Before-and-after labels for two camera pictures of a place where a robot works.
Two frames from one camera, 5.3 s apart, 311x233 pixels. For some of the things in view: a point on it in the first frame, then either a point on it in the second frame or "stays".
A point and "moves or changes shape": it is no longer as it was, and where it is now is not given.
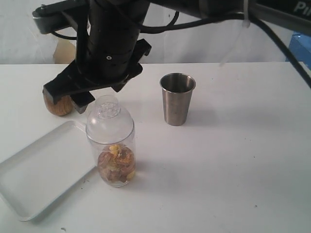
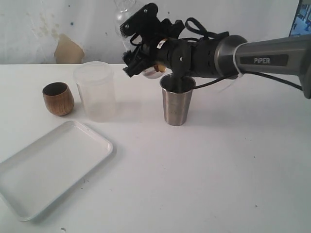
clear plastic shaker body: (115, 162) moves or changes shape
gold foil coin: (116, 164) -> (162, 68)
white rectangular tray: (36, 177) stays
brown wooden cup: (64, 106) stays
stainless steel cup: (177, 89) stays
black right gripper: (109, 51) -> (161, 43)
